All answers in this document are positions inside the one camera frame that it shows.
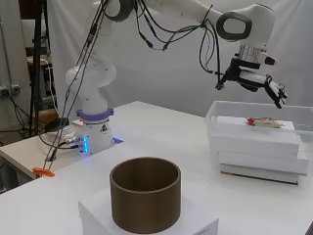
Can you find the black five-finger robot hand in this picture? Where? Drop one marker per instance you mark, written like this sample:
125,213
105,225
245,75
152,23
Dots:
251,78

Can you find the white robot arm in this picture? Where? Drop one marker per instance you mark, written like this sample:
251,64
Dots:
98,81

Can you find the clear plastic box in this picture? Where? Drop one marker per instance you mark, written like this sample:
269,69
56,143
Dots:
228,109

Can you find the red and white packet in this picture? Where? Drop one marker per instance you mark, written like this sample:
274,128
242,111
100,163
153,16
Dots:
265,122

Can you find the white flat box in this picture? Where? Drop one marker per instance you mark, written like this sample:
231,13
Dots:
267,163
254,138
94,212

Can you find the white sheet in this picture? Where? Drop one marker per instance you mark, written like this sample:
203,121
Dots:
163,71

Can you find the white book with dark edge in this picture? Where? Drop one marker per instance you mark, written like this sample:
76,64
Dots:
257,175

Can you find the brown round tub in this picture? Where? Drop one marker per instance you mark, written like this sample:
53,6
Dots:
146,202

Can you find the black tripod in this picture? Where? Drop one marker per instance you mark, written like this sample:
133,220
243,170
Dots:
36,65

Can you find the orange clamp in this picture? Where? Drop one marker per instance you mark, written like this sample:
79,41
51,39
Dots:
43,172

